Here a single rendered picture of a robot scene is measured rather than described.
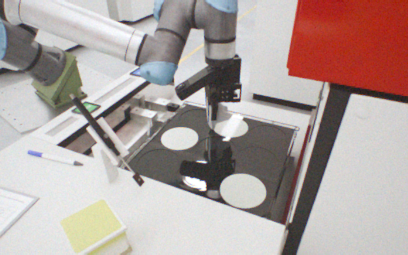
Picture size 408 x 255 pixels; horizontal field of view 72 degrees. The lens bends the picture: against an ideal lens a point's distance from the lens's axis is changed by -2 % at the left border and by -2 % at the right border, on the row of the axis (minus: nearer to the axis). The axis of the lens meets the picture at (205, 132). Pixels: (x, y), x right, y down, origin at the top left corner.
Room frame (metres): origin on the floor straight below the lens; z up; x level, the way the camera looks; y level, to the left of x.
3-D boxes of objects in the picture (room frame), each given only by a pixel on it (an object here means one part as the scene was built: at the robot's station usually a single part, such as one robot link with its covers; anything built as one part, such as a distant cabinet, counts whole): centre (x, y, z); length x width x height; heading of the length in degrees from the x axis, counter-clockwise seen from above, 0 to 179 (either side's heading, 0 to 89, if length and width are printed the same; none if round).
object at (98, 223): (0.24, 0.16, 1.00); 0.07 x 0.07 x 0.07; 40
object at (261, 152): (0.57, -0.03, 0.90); 0.34 x 0.34 x 0.01; 66
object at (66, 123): (0.78, 0.28, 0.89); 0.55 x 0.09 x 0.14; 156
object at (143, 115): (0.73, 0.19, 0.89); 0.08 x 0.03 x 0.03; 66
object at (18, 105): (1.03, 0.60, 0.75); 0.45 x 0.44 x 0.13; 50
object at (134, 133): (0.66, 0.22, 0.87); 0.36 x 0.08 x 0.03; 156
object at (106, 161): (0.39, 0.17, 1.03); 0.06 x 0.04 x 0.13; 66
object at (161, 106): (0.81, 0.16, 0.89); 0.08 x 0.03 x 0.03; 66
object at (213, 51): (0.66, -0.03, 1.13); 0.08 x 0.08 x 0.05
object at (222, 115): (0.65, -0.04, 0.95); 0.06 x 0.03 x 0.09; 102
